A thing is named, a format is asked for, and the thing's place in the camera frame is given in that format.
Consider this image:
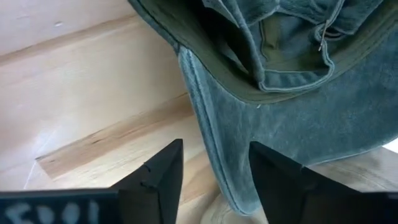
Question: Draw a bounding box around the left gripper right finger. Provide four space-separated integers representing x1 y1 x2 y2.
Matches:
248 141 358 224

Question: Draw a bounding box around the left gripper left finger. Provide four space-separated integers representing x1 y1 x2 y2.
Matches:
110 139 184 224

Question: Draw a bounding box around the blue denim bucket hat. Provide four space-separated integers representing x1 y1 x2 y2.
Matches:
127 0 398 216

